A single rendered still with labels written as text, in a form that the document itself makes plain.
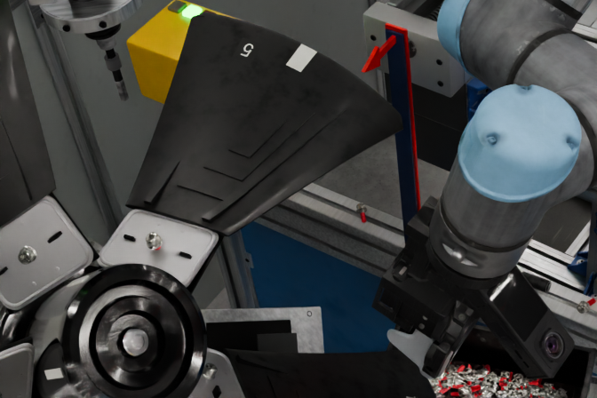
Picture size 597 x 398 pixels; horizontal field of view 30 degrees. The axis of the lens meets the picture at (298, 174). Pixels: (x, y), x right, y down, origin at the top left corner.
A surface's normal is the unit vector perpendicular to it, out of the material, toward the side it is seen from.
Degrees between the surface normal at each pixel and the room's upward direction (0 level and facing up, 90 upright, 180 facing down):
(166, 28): 0
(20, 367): 97
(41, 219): 62
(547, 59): 24
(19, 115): 53
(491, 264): 101
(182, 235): 3
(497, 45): 49
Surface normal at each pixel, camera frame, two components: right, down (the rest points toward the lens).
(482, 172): -0.73, 0.46
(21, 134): 0.00, 0.14
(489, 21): -0.62, -0.22
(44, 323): -0.82, -0.36
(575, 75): -0.44, -0.48
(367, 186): -0.13, -0.71
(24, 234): -0.14, 0.29
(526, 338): 0.51, -0.20
